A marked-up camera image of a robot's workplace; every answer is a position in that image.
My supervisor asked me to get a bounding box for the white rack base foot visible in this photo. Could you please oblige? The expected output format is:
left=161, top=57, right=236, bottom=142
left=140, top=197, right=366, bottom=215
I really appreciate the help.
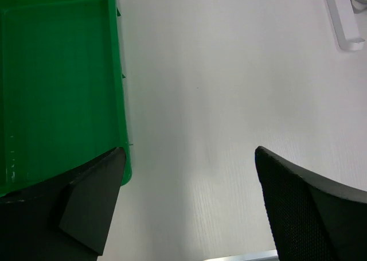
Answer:
left=326, top=0, right=365, bottom=52

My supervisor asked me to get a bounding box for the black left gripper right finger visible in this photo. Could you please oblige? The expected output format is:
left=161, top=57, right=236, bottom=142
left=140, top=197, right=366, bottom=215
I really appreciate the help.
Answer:
left=255, top=146, right=366, bottom=260

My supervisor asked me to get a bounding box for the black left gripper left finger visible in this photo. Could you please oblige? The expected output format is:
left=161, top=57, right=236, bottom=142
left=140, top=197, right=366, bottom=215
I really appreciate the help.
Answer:
left=1, top=147, right=127, bottom=260

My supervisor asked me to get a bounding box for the green plastic bin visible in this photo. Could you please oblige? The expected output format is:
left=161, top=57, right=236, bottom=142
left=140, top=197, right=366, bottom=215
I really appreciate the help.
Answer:
left=1, top=0, right=130, bottom=194

